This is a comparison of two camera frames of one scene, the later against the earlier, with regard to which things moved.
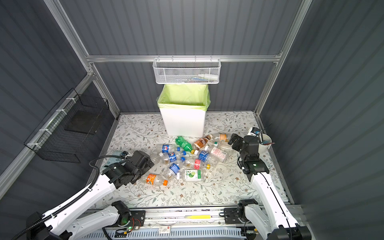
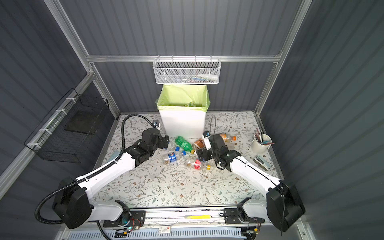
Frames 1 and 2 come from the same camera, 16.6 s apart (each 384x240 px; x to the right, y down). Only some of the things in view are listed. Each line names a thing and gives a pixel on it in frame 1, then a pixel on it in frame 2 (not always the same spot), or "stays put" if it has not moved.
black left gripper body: x=151 y=164 → x=161 y=142
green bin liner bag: x=190 y=96 stays put
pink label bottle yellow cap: x=196 y=164 stays put
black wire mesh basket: x=67 y=133 stays put
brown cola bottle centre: x=200 y=142 stays put
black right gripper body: x=238 y=146 → x=208 y=154
